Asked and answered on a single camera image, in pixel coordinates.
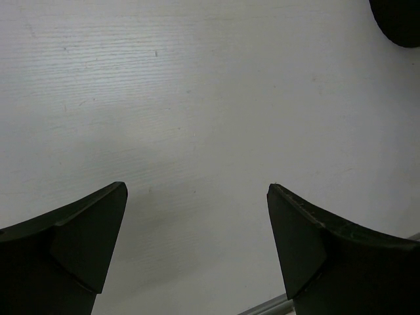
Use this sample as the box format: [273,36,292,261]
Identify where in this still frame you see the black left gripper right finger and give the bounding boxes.
[267,184,419,314]

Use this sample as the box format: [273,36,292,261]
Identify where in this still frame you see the black ribbed plastic bin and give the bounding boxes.
[369,0,419,48]

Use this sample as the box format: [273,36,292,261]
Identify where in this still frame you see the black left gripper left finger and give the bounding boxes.
[1,182,127,314]

